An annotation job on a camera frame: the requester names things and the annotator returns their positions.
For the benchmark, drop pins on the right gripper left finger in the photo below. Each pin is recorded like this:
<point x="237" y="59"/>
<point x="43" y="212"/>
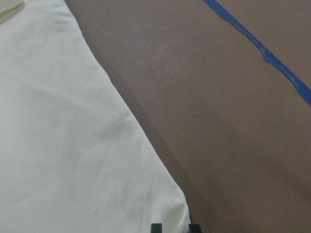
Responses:
<point x="156" y="228"/>

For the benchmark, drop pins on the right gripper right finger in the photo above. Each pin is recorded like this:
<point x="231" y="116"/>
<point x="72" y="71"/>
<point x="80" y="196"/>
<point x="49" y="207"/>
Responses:
<point x="194" y="228"/>

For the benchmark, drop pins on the cream long-sleeve cat shirt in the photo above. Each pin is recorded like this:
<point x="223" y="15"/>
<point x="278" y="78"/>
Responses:
<point x="73" y="158"/>

